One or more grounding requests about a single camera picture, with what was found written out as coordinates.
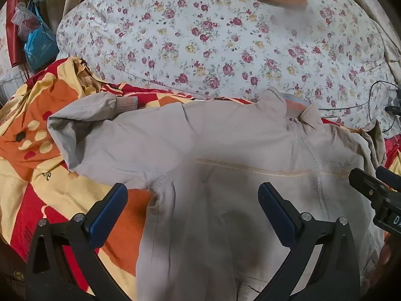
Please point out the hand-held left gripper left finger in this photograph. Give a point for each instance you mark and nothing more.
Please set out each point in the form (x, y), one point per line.
(106, 214)

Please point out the red bag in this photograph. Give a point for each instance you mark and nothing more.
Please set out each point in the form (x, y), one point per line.
(14, 44)

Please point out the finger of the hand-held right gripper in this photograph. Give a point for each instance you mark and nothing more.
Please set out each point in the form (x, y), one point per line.
(363, 182)
(388, 177)

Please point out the blue plastic bag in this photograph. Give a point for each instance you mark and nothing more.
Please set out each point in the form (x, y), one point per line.
(40, 47)

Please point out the clear plastic bag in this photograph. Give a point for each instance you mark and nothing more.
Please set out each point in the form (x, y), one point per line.
(25, 22)

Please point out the beige zip jacket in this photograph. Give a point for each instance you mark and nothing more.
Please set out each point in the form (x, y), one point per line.
(238, 138)

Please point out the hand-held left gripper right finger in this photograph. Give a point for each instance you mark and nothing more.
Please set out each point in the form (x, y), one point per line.
(278, 214)

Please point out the red orange yellow printed blanket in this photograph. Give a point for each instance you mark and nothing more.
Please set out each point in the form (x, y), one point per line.
(62, 188)

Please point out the floral quilt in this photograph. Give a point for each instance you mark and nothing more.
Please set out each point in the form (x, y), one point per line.
(219, 37)

